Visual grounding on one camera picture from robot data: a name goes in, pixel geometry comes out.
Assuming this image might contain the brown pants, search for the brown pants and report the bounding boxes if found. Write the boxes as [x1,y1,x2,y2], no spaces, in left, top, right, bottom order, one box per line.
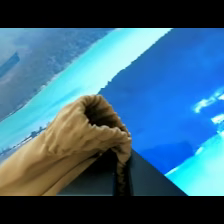
[0,94,134,197]

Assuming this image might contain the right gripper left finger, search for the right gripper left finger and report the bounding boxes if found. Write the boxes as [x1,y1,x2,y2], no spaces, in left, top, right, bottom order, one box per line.
[56,148,118,197]

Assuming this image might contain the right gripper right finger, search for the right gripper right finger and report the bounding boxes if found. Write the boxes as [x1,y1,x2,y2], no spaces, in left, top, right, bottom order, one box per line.
[127,148,188,197]

